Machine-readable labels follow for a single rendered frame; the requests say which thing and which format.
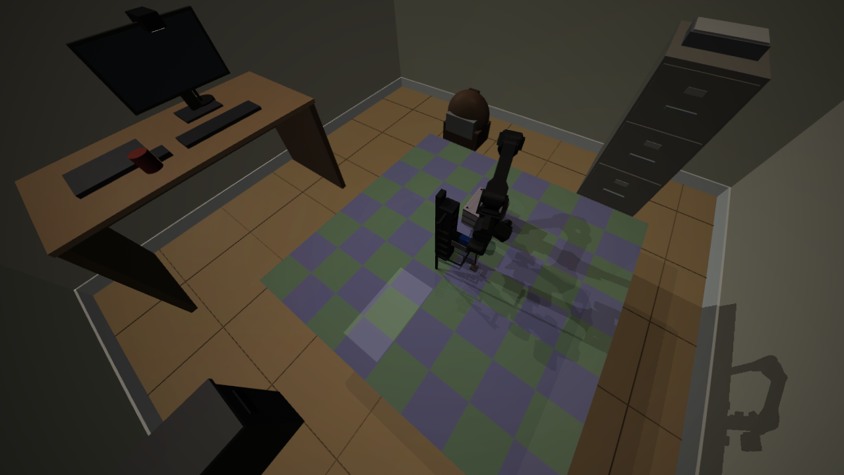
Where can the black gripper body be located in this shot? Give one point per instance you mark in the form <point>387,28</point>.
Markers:
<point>476,247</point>

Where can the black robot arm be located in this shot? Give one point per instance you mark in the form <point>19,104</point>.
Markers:
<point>495,195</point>

